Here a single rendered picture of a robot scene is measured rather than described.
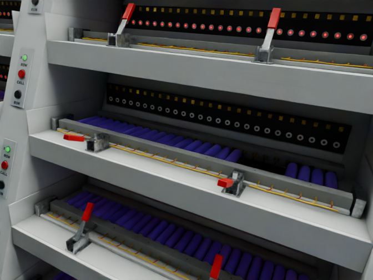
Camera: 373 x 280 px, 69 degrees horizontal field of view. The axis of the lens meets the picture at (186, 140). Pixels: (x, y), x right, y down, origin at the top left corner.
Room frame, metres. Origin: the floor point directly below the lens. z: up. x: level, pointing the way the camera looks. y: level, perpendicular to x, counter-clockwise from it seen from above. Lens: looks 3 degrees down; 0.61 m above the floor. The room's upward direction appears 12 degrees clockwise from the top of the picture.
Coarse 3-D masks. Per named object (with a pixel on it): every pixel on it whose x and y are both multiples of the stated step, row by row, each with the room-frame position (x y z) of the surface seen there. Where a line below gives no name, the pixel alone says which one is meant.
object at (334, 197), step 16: (64, 128) 0.57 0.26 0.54; (80, 128) 0.56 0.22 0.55; (96, 128) 0.55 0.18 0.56; (128, 144) 0.52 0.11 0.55; (144, 144) 0.50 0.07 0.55; (160, 144) 0.50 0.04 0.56; (160, 160) 0.47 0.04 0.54; (176, 160) 0.47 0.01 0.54; (192, 160) 0.46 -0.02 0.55; (208, 160) 0.45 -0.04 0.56; (224, 160) 0.46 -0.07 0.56; (256, 176) 0.42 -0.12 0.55; (272, 176) 0.41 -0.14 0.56; (272, 192) 0.40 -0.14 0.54; (288, 192) 0.41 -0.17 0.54; (304, 192) 0.40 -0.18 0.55; (320, 192) 0.39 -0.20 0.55; (336, 192) 0.38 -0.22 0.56
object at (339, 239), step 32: (32, 128) 0.56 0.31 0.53; (192, 128) 0.60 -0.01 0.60; (64, 160) 0.52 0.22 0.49; (96, 160) 0.48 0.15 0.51; (128, 160) 0.48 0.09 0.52; (256, 160) 0.53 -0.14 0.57; (160, 192) 0.44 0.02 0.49; (192, 192) 0.41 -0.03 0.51; (256, 192) 0.41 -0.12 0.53; (352, 192) 0.39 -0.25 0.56; (256, 224) 0.38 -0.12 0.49; (288, 224) 0.36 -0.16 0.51; (320, 224) 0.35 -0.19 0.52; (352, 224) 0.35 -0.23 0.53; (320, 256) 0.35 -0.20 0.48; (352, 256) 0.33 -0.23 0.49
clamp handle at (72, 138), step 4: (64, 136) 0.44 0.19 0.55; (68, 136) 0.44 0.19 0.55; (72, 136) 0.44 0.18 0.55; (76, 136) 0.45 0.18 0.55; (80, 136) 0.47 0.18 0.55; (96, 136) 0.50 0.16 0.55; (68, 140) 0.44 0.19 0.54; (72, 140) 0.44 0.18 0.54; (76, 140) 0.45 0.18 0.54; (80, 140) 0.46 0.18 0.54; (84, 140) 0.47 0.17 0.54; (88, 140) 0.48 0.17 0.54; (92, 140) 0.49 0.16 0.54; (96, 140) 0.50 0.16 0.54
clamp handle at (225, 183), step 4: (232, 176) 0.40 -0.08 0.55; (236, 176) 0.40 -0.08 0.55; (220, 180) 0.34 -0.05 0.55; (224, 180) 0.34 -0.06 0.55; (228, 180) 0.35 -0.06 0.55; (232, 180) 0.36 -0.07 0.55; (236, 180) 0.39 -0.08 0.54; (220, 184) 0.34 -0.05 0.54; (224, 184) 0.34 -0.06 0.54; (228, 184) 0.34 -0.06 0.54; (232, 184) 0.36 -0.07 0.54
